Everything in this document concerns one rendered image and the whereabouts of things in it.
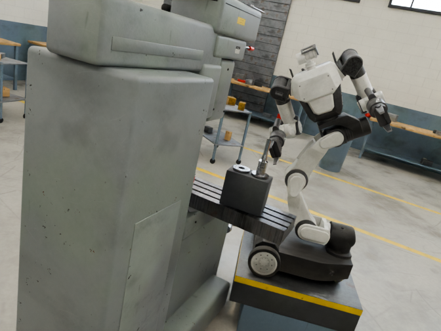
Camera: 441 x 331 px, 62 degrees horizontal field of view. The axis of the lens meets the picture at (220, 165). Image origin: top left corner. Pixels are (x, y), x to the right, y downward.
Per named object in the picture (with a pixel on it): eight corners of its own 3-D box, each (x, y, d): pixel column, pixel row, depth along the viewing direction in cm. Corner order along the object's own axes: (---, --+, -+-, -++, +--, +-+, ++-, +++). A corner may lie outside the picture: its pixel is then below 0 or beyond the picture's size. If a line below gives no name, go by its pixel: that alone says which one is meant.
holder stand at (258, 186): (226, 196, 200) (233, 161, 194) (264, 209, 194) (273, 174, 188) (218, 203, 189) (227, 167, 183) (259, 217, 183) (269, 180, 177)
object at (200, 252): (180, 258, 276) (194, 185, 257) (216, 276, 264) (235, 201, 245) (102, 318, 205) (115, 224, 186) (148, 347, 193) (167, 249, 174)
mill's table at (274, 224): (116, 157, 243) (117, 145, 240) (293, 228, 197) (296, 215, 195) (89, 163, 222) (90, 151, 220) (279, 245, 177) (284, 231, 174)
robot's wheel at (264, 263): (275, 276, 231) (283, 249, 225) (275, 281, 226) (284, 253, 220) (245, 268, 232) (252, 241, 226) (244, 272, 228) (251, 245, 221)
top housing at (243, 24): (214, 34, 206) (220, 4, 201) (256, 43, 197) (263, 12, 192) (166, 22, 165) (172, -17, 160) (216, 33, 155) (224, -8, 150)
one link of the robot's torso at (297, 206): (316, 227, 253) (304, 162, 242) (319, 242, 235) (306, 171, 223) (294, 230, 257) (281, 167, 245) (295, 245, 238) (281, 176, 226)
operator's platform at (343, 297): (327, 294, 294) (343, 251, 282) (342, 361, 230) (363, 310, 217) (233, 268, 300) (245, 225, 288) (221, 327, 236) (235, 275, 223)
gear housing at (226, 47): (203, 51, 201) (207, 33, 198) (243, 61, 192) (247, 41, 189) (168, 46, 171) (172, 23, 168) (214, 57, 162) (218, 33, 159)
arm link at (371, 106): (376, 131, 180) (370, 121, 190) (396, 123, 176) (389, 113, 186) (367, 110, 175) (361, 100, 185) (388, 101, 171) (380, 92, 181)
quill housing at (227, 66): (192, 110, 207) (203, 52, 197) (224, 119, 200) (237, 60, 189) (174, 112, 190) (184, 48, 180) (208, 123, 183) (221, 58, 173)
